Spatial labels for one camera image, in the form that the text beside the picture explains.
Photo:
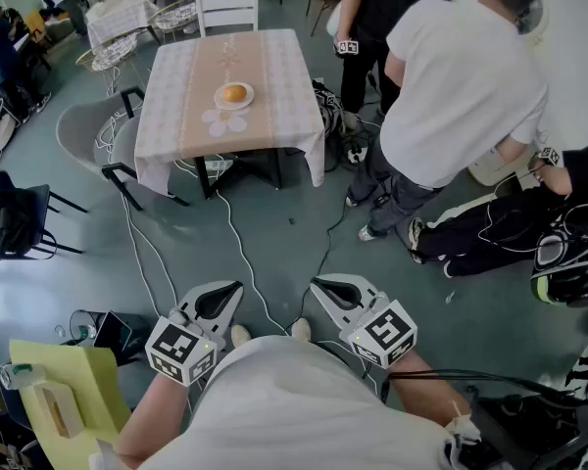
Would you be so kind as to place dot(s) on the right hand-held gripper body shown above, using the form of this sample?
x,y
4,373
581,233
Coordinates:
x,y
372,321

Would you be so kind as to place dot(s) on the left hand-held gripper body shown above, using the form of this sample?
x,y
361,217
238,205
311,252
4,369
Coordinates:
x,y
203,328

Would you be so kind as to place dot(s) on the white round plate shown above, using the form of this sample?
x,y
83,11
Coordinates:
x,y
218,99

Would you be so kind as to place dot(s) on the round golden bread food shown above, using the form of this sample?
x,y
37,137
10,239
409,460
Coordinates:
x,y
234,93

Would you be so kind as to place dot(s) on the person's left forearm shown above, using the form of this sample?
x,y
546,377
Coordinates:
x,y
154,419

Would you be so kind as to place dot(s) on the person's right forearm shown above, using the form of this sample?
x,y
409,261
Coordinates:
x,y
428,390

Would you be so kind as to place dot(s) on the person's left white shoe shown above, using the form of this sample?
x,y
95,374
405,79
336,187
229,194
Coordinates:
x,y
240,334

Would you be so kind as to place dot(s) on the person's white shoe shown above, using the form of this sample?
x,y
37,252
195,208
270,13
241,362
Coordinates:
x,y
240,334
301,329

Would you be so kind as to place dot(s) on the person's right white shoe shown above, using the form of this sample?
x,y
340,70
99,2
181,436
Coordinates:
x,y
301,329

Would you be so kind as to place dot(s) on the black box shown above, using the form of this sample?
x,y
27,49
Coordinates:
x,y
125,333

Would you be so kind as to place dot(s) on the person's white shirt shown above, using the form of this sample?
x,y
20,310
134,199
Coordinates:
x,y
294,409

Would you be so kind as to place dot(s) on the yellow-green paper sheet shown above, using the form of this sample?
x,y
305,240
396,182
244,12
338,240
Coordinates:
x,y
90,399

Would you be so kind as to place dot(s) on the cardboard tissue box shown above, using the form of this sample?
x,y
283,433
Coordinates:
x,y
59,409

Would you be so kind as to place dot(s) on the clear plastic bottle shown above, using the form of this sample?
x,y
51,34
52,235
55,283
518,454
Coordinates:
x,y
22,375

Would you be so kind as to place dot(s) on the black bag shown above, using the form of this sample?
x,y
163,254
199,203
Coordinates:
x,y
534,429

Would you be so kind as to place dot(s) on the black and white backpack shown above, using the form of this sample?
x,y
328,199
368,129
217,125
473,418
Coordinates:
x,y
568,262

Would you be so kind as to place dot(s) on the white flower-shaped coaster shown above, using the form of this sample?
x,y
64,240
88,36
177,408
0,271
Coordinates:
x,y
223,123

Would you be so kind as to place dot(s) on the dark blue chair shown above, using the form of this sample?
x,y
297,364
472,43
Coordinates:
x,y
14,213

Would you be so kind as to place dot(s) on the grey shell chair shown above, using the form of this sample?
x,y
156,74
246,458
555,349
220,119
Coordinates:
x,y
85,130

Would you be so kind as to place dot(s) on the pink checked tablecloth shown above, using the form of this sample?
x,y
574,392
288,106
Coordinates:
x,y
186,96

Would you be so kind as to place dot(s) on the white wooden chair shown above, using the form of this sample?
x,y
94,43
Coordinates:
x,y
228,15

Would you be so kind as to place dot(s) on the table with pale checked cloth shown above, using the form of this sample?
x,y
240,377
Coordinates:
x,y
120,15

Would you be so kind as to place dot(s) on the black table frame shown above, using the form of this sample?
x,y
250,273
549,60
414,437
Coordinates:
x,y
242,172

